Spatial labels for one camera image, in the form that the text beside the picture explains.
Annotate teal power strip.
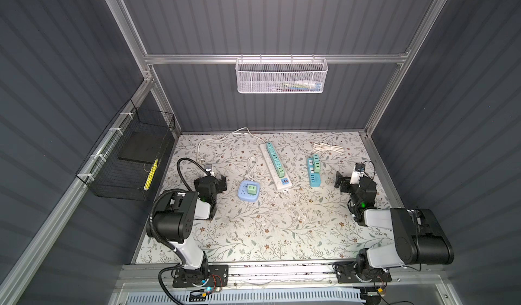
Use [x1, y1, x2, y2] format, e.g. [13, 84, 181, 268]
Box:
[307, 156, 322, 188]

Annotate blue square power socket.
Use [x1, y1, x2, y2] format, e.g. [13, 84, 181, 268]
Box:
[237, 180, 261, 203]

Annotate long white power strip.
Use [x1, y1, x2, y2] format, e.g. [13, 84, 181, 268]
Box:
[260, 142, 293, 192]

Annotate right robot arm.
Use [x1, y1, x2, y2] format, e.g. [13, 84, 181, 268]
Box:
[332, 170, 455, 283]

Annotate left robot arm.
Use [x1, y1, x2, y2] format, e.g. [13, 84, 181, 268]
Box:
[146, 176, 227, 275]

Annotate items in white basket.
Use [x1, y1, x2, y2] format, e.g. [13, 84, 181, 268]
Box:
[269, 80, 324, 93]

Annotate white vented cover strip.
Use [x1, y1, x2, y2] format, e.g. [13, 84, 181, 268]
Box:
[125, 287, 367, 305]

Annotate bundled white cable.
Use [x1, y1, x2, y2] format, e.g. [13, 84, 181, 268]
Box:
[312, 141, 346, 155]

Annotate white power strip cable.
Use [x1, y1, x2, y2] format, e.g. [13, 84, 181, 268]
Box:
[197, 126, 265, 163]

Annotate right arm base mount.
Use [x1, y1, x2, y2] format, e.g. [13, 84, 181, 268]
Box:
[332, 262, 392, 284]

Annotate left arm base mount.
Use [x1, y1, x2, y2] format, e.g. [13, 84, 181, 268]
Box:
[172, 265, 229, 288]

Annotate black wire basket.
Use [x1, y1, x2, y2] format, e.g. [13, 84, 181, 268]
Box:
[76, 101, 176, 201]

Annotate white wire mesh basket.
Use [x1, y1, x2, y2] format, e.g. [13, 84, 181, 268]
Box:
[235, 58, 328, 94]

